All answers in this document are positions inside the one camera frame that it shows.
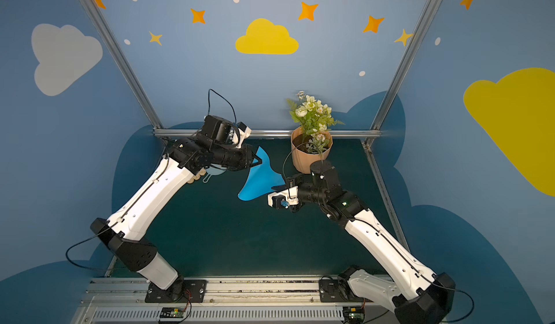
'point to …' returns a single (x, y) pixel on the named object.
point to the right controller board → (353, 314)
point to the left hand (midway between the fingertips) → (262, 158)
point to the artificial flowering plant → (315, 118)
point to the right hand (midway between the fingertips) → (279, 179)
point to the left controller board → (172, 312)
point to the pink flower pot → (308, 147)
